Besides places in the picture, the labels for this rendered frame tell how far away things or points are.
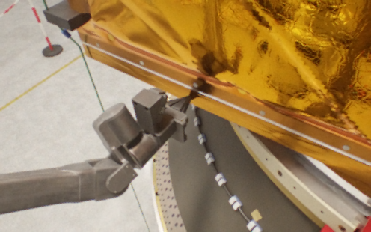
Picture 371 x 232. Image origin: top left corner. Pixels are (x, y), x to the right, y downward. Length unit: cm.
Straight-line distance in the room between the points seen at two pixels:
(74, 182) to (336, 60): 42
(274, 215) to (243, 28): 48
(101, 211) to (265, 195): 196
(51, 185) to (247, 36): 37
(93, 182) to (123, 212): 200
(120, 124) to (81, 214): 213
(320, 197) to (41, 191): 51
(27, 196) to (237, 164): 52
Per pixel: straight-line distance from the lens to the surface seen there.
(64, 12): 72
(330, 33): 36
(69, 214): 263
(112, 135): 50
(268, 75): 42
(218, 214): 87
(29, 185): 48
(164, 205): 112
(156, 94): 49
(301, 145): 57
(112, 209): 251
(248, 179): 76
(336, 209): 59
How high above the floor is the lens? 220
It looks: 47 degrees down
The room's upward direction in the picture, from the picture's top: 3 degrees counter-clockwise
